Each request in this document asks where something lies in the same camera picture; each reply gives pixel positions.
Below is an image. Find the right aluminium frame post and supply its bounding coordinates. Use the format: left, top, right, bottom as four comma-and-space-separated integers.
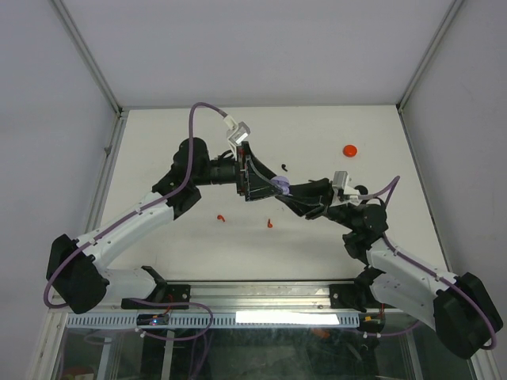
395, 0, 467, 114

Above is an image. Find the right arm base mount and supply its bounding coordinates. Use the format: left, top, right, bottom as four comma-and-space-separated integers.
329, 283, 368, 313

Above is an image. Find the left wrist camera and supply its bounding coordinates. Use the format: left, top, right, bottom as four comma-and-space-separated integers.
223, 116, 250, 147

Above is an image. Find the white slotted cable duct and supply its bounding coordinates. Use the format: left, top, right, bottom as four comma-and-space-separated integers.
67, 311, 360, 330

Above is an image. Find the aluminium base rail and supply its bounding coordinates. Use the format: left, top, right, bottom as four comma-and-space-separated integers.
167, 279, 353, 313

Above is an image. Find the purple charging case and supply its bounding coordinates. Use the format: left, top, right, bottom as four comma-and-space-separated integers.
270, 176, 291, 196

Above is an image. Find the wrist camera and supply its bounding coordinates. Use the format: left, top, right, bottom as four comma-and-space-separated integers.
223, 116, 250, 147
331, 171, 360, 206

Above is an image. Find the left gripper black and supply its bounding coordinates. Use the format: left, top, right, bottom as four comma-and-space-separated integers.
193, 142, 284, 201

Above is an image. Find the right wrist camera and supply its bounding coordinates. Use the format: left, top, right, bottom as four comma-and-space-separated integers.
331, 171, 360, 206

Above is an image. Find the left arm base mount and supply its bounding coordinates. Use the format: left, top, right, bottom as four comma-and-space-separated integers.
120, 283, 191, 310

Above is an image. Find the left aluminium frame post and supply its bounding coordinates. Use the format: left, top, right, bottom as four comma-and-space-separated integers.
49, 0, 122, 116

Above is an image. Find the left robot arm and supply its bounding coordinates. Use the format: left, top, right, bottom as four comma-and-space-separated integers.
46, 138, 289, 314

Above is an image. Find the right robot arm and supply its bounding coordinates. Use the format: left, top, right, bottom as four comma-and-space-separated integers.
271, 172, 503, 359

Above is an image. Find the orange round case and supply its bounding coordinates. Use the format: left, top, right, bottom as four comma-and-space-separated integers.
343, 144, 358, 158

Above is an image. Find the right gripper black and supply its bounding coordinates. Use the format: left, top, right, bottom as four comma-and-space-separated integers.
278, 178, 358, 232

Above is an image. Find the aluminium frame post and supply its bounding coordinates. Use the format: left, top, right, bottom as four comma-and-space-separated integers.
395, 0, 467, 114
49, 0, 122, 116

